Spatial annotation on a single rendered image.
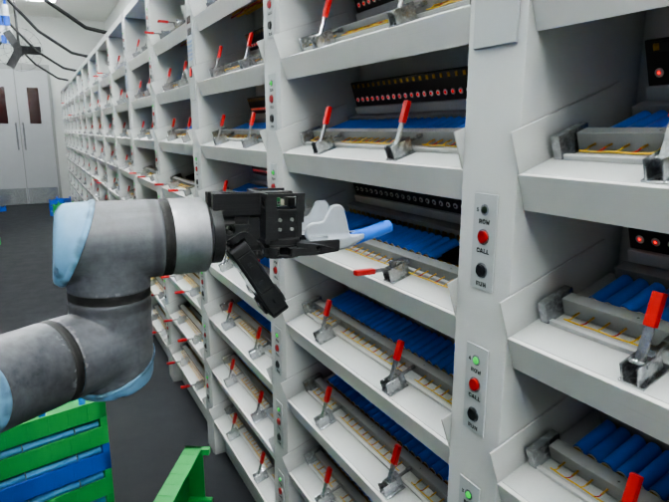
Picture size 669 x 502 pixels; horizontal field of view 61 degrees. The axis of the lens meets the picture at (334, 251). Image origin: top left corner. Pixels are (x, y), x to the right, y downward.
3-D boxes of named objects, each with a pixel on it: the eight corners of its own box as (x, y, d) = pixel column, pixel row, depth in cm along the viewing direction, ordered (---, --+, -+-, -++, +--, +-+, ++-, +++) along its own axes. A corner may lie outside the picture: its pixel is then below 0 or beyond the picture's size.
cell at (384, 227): (384, 222, 81) (345, 235, 79) (389, 217, 80) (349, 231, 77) (389, 233, 81) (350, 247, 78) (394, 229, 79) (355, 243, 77)
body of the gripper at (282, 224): (311, 192, 69) (215, 195, 64) (310, 261, 71) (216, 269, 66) (287, 186, 76) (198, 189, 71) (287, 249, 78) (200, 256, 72)
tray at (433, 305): (462, 343, 79) (447, 284, 75) (290, 257, 131) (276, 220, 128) (561, 281, 86) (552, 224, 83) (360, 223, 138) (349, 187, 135)
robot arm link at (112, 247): (52, 280, 66) (45, 194, 63) (162, 270, 71) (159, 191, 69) (55, 304, 58) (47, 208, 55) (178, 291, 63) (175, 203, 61)
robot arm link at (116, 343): (37, 397, 64) (27, 293, 61) (120, 362, 73) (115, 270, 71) (91, 421, 59) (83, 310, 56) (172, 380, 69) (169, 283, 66)
